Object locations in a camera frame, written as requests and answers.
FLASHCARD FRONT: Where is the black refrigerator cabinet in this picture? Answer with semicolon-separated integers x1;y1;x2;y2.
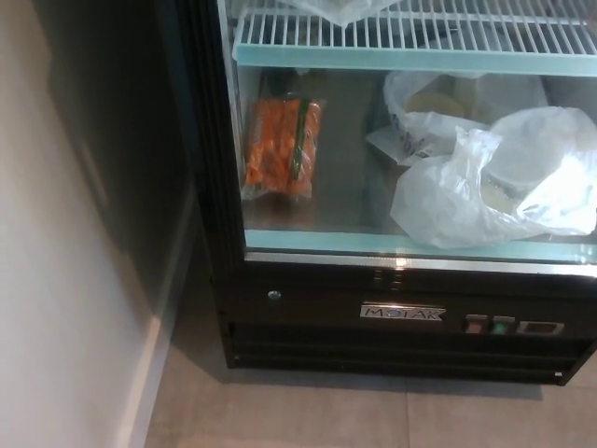
158;0;597;387

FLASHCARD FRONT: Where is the small clear plastic bag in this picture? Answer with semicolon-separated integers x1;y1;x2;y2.
284;0;388;27

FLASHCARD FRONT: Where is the green rocker switch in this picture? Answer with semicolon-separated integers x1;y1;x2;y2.
489;315;517;337

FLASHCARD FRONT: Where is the clear bag of orange carrots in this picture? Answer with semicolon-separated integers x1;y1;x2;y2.
241;92;327;202

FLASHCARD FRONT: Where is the translucent plastic bag blue print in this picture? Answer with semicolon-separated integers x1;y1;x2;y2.
382;69;549;164

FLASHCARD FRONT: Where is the white wire refrigerator shelf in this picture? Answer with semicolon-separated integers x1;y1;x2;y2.
231;0;597;78

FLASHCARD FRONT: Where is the flat white paper packet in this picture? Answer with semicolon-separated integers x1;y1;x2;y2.
366;125;439;167

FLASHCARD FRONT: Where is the round container pale yellow lid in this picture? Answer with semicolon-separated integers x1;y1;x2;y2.
404;90;468;116

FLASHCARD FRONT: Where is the large white plastic bag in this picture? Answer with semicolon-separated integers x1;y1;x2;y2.
390;105;597;250

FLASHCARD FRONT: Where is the red rocker switch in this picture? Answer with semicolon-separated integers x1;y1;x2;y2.
462;315;489;335

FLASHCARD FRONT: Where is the silver Motak logo plate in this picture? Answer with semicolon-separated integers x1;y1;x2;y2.
359;302;448;324

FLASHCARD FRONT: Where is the digital temperature display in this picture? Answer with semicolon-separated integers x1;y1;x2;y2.
516;320;565;339

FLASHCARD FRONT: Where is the round clear food container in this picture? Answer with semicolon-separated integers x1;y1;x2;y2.
479;171;534;207

